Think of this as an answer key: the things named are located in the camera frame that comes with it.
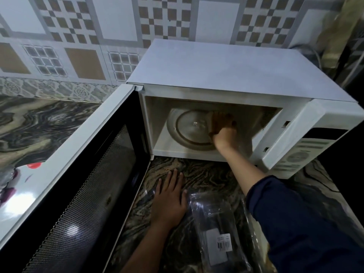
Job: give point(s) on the glass microwave turntable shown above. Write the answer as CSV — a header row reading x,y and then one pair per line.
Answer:
x,y
190,127

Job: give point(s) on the beige power strip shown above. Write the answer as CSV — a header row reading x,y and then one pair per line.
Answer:
x,y
338,28

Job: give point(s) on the dark blue shirt sleeve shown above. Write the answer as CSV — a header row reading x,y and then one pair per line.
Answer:
x,y
298,233

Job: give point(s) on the clear plastic container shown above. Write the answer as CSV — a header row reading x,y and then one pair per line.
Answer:
x,y
256,224
216,221

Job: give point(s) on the white polka dot plate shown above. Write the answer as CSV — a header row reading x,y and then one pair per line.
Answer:
x,y
34,165

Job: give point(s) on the metal tongs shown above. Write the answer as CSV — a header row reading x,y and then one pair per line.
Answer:
x,y
5,176

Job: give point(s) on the person's right forearm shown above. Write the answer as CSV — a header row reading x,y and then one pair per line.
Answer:
x,y
241,170

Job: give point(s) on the person's left hand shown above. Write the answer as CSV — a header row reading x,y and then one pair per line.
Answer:
x,y
169,204

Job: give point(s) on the person's left forearm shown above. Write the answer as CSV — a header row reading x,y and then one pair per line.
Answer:
x,y
148,250

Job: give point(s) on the white microwave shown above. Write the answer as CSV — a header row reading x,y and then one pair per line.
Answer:
x,y
227,65

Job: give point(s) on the person's right hand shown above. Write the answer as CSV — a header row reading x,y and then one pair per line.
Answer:
x,y
226,136

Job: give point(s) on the sliced brown bread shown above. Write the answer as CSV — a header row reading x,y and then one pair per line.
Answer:
x,y
217,117

